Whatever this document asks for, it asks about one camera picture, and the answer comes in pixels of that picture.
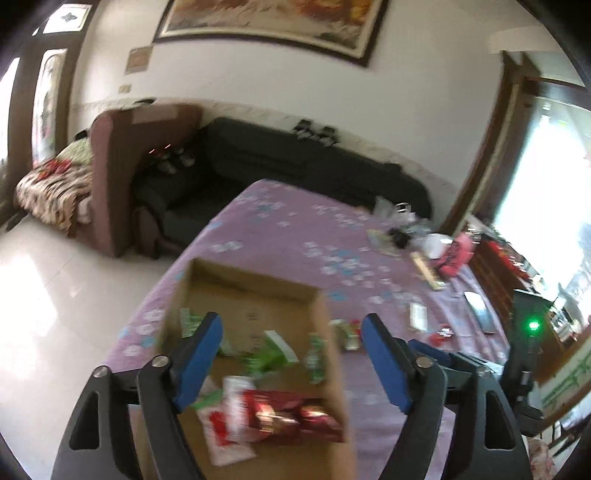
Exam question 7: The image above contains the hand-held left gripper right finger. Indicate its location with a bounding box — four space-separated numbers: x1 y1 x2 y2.
361 313 533 480

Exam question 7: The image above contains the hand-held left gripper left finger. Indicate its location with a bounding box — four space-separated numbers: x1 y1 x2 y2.
50 312 225 480

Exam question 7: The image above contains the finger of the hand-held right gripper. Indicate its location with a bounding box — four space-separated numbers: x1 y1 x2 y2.
409 340 506 384

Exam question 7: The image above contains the red white green snack packet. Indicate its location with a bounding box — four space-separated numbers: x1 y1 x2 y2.
329 318 363 352

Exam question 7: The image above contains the green foil snack packet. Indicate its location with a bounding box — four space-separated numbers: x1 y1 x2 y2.
305 333 329 385

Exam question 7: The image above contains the cardboard box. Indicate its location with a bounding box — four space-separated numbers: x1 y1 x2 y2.
154 257 358 480

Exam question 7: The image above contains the dark red snack packet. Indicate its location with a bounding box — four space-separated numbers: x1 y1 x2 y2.
242 389 345 444

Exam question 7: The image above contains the black phone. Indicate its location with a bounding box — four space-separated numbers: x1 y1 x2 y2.
463 291 497 334

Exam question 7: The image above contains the paper sheet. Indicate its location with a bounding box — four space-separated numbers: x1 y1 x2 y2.
367 228 393 254

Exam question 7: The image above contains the clear plastic bag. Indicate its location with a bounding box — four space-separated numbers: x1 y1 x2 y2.
397 203 430 229

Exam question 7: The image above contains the purple floral tablecloth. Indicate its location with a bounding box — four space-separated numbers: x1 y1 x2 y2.
104 178 515 480

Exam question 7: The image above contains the brown armchair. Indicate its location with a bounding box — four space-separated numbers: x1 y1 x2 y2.
88 104 204 258

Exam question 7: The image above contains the black device with red lights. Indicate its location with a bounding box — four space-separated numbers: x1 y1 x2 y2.
143 143 199 174

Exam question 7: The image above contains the black sofa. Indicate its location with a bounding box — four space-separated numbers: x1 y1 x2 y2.
134 116 432 257

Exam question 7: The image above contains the patterned brown blanket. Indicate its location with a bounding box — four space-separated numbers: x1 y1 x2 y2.
14 161 95 238

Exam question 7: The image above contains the green pillow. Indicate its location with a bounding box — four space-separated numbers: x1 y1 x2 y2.
58 137 95 164

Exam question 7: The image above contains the door with printed panel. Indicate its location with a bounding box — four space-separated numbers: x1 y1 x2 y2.
0 0 95 171

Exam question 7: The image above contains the wall notice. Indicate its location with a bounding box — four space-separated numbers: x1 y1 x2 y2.
126 46 153 75

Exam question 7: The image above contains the framed wall painting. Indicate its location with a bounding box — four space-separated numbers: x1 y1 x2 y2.
152 0 391 69

